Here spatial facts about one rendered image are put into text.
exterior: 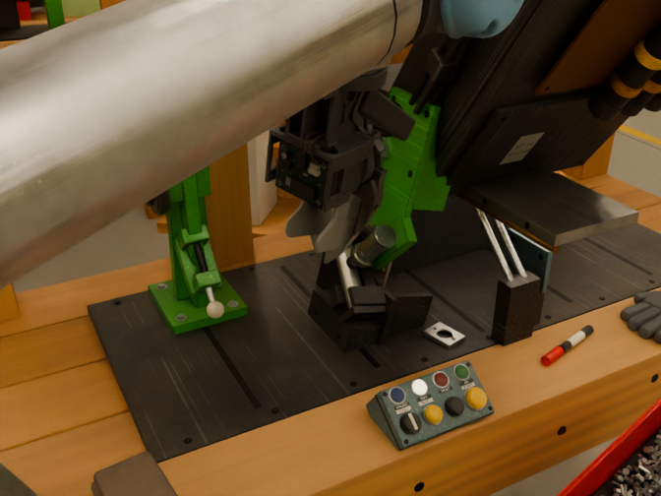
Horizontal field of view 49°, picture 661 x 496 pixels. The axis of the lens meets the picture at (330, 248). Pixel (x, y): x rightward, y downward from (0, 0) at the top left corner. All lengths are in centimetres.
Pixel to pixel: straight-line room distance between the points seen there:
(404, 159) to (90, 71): 83
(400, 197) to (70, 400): 57
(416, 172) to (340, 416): 36
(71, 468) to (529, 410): 62
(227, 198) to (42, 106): 110
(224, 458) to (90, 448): 19
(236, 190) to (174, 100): 107
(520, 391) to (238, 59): 86
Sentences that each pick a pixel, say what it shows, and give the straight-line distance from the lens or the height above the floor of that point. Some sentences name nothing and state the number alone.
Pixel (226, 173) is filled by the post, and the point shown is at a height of 107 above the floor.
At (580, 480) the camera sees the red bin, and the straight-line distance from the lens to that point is 95.
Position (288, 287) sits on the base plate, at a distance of 129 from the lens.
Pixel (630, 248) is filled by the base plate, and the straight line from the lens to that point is 154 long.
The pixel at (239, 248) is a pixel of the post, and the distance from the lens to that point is 140.
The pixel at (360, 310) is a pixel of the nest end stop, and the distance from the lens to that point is 109.
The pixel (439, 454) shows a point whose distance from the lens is 100.
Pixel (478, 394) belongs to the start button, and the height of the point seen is 94.
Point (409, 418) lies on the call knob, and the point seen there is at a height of 94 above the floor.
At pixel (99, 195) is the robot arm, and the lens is 27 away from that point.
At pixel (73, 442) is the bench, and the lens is 106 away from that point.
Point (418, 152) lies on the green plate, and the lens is 105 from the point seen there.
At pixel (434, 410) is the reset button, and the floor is 94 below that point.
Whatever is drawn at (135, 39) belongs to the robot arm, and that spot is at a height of 151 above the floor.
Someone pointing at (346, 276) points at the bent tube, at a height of 100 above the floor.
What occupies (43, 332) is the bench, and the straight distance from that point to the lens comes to 130.
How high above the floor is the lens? 157
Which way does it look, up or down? 28 degrees down
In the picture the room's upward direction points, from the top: straight up
